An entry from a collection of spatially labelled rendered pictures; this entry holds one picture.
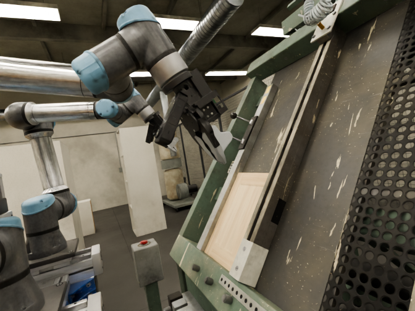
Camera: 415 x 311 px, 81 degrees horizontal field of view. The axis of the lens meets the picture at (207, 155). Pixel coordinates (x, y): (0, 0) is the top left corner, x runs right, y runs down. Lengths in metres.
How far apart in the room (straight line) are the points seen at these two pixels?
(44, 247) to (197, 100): 0.89
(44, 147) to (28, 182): 1.98
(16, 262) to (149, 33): 0.58
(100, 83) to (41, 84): 0.19
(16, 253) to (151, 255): 0.71
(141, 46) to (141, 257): 1.01
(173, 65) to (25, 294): 0.60
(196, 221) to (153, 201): 3.48
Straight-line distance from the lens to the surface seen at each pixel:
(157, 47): 0.52
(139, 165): 4.77
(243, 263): 0.85
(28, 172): 3.29
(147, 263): 1.32
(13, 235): 0.72
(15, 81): 0.70
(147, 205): 4.84
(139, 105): 1.18
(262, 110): 1.34
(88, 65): 0.52
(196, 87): 0.54
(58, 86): 0.67
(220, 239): 1.11
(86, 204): 5.94
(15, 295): 0.74
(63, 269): 1.21
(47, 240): 1.20
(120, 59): 0.52
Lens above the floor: 1.34
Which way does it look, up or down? 1 degrees down
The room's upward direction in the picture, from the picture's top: 9 degrees counter-clockwise
